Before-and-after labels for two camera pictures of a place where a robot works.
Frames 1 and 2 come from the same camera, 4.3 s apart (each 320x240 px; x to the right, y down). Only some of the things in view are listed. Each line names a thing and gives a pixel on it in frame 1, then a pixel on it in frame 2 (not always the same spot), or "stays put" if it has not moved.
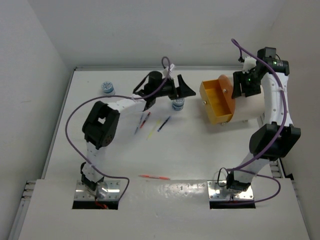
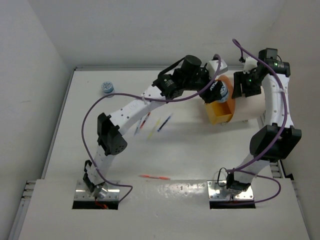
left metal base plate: x=82 y=193 stays put
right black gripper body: x=250 y=84 stays put
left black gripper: x=182 y=91 to x=213 y=94
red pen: x=142 y=124 stays put
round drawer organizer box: x=251 y=108 to x=231 y=97
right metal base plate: x=218 y=190 stays put
